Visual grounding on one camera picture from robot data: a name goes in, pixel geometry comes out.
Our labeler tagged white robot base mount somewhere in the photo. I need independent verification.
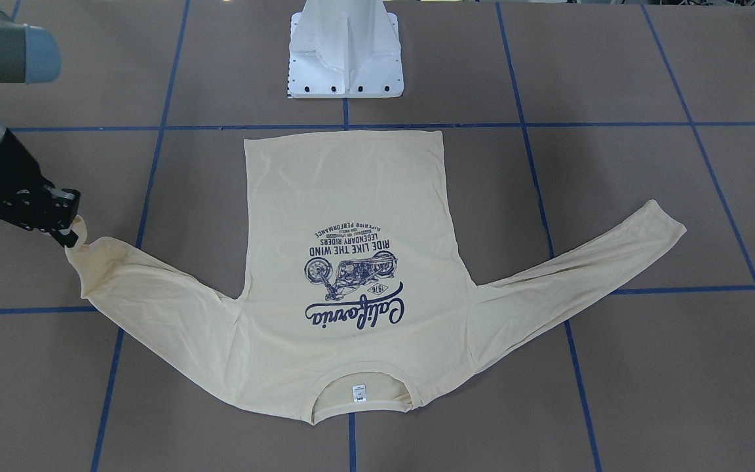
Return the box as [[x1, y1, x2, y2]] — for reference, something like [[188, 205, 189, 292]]
[[287, 1, 404, 99]]

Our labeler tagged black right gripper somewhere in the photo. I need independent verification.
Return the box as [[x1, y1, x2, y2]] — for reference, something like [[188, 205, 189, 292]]
[[0, 131, 81, 248]]

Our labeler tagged beige long-sleeve graphic shirt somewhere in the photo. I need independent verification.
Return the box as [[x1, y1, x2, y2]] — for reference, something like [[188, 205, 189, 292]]
[[66, 130, 686, 425]]

